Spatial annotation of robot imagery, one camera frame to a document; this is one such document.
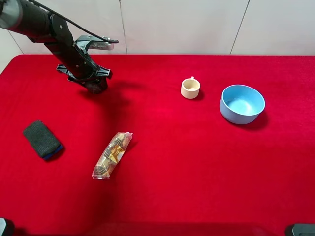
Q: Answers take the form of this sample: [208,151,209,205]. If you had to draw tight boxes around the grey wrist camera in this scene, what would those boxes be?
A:
[75,35,114,54]

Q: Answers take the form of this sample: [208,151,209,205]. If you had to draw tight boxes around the red felt table cloth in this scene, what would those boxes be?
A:
[0,55,315,236]

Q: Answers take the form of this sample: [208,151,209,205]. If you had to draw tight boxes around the black and blue sponge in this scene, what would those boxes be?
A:
[23,120,63,161]

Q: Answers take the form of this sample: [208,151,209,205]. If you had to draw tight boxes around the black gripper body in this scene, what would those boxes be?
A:
[56,44,112,84]

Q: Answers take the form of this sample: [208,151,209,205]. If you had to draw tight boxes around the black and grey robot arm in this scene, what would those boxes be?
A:
[0,0,118,92]

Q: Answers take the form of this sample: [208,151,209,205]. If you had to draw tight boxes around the clear wrapped snack packet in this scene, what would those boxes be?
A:
[92,132,133,179]

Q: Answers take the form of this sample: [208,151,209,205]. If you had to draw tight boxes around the dark brown round ball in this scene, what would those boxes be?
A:
[85,79,108,94]

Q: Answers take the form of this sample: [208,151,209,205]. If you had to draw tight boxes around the blue plastic bowl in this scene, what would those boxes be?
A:
[219,84,266,125]

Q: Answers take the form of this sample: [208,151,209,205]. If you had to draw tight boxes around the cream plastic mug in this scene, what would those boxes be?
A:
[181,76,201,99]

